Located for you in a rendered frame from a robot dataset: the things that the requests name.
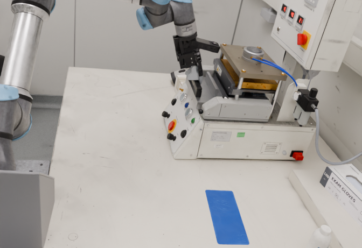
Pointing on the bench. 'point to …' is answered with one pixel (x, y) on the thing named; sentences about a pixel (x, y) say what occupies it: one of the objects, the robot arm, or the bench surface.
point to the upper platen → (264, 86)
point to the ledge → (326, 208)
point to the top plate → (253, 63)
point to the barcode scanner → (177, 74)
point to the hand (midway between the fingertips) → (201, 80)
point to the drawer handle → (197, 87)
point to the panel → (176, 115)
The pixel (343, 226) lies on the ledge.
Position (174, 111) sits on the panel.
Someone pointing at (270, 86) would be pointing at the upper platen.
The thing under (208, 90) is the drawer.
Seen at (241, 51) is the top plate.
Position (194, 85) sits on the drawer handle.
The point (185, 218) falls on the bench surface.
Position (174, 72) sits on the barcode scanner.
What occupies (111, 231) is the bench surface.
